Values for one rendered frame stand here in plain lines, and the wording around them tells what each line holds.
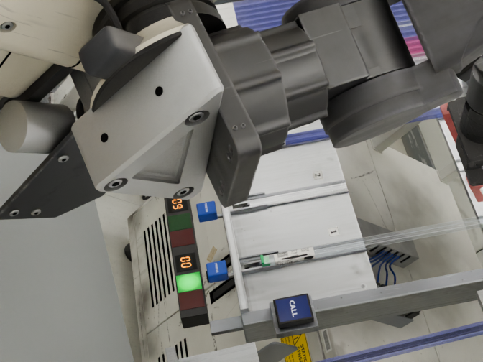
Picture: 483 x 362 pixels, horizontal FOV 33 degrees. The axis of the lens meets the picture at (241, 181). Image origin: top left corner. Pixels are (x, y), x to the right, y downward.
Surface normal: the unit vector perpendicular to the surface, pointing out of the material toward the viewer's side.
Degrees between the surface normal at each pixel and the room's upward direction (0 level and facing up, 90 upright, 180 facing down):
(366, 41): 48
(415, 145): 90
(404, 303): 90
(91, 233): 0
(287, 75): 44
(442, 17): 68
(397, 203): 0
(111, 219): 0
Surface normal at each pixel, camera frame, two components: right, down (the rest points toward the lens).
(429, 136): -0.75, -0.29
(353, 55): 0.22, -0.22
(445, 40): -0.27, -0.03
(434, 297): 0.17, 0.79
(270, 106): 0.37, 0.29
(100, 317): 0.64, -0.54
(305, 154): -0.07, -0.58
